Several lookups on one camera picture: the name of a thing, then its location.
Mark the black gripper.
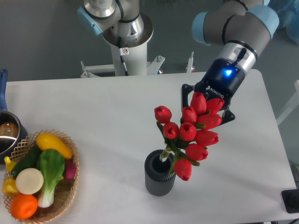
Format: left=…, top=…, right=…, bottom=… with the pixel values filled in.
left=181, top=58, right=245, bottom=125

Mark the red tulip bouquet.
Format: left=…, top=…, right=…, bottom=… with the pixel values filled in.
left=154, top=92, right=225, bottom=181

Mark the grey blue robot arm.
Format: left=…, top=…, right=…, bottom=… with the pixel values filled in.
left=77, top=0, right=279, bottom=123

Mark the dark grey ribbed vase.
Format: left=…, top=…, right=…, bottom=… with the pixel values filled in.
left=144, top=149, right=176, bottom=196

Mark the blue plastic bag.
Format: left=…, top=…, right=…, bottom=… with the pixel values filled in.
left=268, top=0, right=299, bottom=45

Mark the black device at edge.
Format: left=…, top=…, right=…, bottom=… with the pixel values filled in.
left=281, top=189, right=299, bottom=214

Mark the purple radish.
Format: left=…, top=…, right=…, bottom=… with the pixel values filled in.
left=63, top=160, right=77, bottom=180

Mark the yellow squash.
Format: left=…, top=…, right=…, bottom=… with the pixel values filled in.
left=36, top=133, right=73, bottom=160

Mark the green bok choy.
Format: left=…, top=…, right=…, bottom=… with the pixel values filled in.
left=37, top=149, right=65, bottom=208

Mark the woven wicker basket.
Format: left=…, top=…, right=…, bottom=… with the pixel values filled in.
left=10, top=130, right=79, bottom=224

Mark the dark green cucumber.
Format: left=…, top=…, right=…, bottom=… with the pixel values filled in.
left=11, top=144, right=42, bottom=179

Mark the orange fruit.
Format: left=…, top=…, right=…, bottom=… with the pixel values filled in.
left=10, top=195, right=38, bottom=219

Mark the yellow bell pepper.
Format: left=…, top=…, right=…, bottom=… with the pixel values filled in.
left=2, top=177, right=21, bottom=198

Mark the white furniture frame right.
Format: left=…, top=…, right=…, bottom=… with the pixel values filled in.
left=276, top=80, right=299, bottom=125

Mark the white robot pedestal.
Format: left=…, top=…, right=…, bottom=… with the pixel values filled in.
left=80, top=42, right=165, bottom=78

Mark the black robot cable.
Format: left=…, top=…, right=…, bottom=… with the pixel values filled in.
left=117, top=36, right=129, bottom=77

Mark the blue handled saucepan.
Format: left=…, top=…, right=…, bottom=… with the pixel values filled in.
left=0, top=69, right=28, bottom=165

